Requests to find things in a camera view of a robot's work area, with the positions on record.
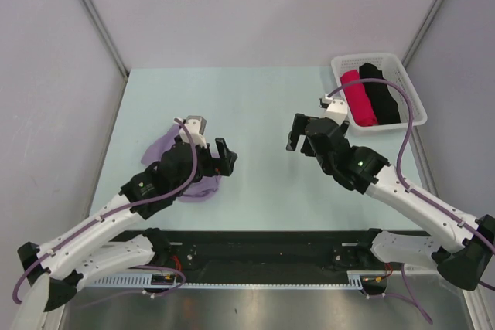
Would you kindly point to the rolled red t shirt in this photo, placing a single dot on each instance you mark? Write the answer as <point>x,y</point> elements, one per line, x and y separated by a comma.
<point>360,105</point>

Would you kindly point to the purple t shirt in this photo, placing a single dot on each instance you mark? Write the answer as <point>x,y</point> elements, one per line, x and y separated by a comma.
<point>199,191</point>

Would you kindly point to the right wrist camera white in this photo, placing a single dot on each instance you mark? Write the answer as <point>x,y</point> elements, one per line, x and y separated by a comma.
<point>334,108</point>

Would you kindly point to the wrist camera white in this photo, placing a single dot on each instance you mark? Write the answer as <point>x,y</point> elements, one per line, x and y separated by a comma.
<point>196,126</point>
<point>334,108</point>

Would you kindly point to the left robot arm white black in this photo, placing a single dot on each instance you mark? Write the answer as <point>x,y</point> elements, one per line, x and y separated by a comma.
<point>72,259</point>

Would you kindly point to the rolled black t shirt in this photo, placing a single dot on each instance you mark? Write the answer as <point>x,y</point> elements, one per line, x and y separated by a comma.
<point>384,105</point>

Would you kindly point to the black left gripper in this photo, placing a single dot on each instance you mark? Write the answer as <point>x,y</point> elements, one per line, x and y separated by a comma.
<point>227,157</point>

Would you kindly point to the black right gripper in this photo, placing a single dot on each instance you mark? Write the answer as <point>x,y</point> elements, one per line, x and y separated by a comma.
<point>299,122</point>

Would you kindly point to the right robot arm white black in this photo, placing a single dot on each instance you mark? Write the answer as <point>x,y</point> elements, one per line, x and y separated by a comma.
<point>460,245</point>

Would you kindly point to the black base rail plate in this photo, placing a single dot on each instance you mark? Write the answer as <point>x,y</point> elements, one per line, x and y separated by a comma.
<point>283,258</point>

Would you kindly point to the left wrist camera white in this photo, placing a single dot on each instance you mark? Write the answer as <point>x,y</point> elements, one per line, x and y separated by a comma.
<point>196,126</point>

